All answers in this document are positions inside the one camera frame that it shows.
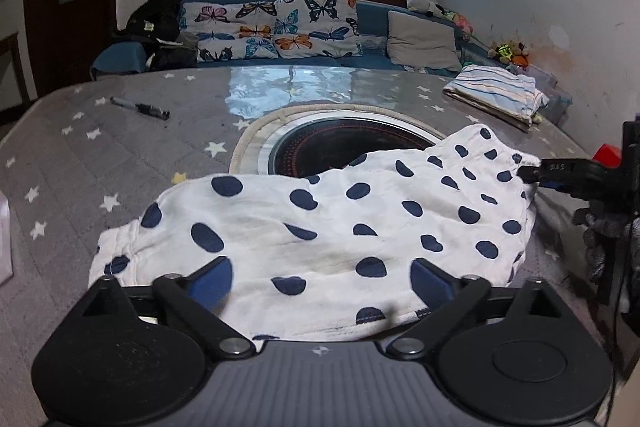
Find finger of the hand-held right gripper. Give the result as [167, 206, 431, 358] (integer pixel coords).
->
[517, 164, 570, 192]

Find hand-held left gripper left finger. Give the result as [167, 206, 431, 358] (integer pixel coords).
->
[80, 256, 257, 360]

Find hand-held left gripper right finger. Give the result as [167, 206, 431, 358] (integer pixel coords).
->
[386, 257, 576, 360]

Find white polka dot pants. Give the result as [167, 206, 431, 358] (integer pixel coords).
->
[89, 123, 543, 342]

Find person's right hand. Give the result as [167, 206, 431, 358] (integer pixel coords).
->
[572, 207, 628, 284]

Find red object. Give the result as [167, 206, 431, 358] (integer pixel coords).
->
[592, 144, 623, 166]

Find clear plastic storage box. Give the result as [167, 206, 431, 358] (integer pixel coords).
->
[510, 63, 573, 125]

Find folded striped cloth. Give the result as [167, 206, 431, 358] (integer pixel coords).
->
[442, 64, 550, 132]

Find brown plush toy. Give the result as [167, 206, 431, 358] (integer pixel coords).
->
[487, 39, 531, 68]

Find pink plush toy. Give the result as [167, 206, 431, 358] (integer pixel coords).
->
[445, 9, 473, 35]

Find grey star print tablecloth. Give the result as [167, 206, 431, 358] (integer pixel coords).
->
[0, 66, 616, 427]

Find beige cushion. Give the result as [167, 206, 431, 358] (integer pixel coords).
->
[386, 10, 463, 72]

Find black pen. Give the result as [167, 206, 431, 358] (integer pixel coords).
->
[110, 96, 171, 121]

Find panda plush toy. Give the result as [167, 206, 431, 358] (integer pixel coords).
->
[406, 0, 448, 18]

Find white plastic bag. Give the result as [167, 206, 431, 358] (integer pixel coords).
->
[0, 194, 14, 285]

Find blue sofa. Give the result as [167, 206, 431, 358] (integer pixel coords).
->
[90, 0, 573, 128]

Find dark grey garment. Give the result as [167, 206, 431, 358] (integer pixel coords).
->
[147, 32, 201, 70]

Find black jacket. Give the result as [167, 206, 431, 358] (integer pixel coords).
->
[112, 0, 185, 48]

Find wooden side table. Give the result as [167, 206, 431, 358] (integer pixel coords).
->
[0, 32, 30, 110]

